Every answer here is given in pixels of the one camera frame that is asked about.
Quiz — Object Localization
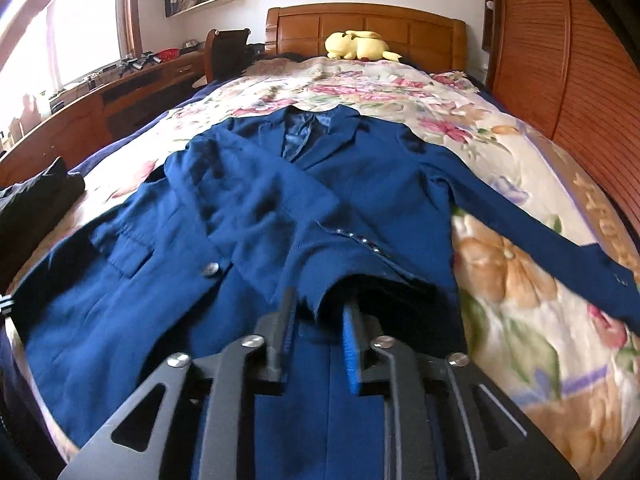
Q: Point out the wooden louvered wardrobe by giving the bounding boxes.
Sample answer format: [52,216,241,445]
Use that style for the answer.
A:
[482,0,640,221]

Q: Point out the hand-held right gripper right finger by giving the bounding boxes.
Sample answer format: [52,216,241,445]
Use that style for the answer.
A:
[341,300,581,480]

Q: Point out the blue bed sheet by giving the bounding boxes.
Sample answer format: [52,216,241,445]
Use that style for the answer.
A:
[67,80,241,173]

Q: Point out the floral blanket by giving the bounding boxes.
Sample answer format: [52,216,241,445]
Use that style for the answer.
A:
[30,55,640,480]

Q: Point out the window with wooden frame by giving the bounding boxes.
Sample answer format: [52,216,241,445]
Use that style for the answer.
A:
[0,0,143,136]

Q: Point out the wooden chair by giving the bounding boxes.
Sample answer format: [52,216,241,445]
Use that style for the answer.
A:
[202,28,256,83]

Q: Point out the long wooden desk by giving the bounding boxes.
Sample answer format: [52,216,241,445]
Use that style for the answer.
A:
[0,50,208,176]

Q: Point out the blue suit jacket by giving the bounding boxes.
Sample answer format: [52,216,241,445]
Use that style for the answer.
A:
[12,107,640,480]

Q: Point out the black folded clothes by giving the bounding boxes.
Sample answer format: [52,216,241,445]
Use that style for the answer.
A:
[0,156,86,281]

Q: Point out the yellow plush toy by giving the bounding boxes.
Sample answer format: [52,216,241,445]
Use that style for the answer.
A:
[325,30,403,64]

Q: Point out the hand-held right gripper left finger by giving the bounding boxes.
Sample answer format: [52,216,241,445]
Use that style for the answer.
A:
[56,286,301,480]

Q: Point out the wooden headboard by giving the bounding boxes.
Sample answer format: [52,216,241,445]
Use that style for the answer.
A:
[265,3,468,73]

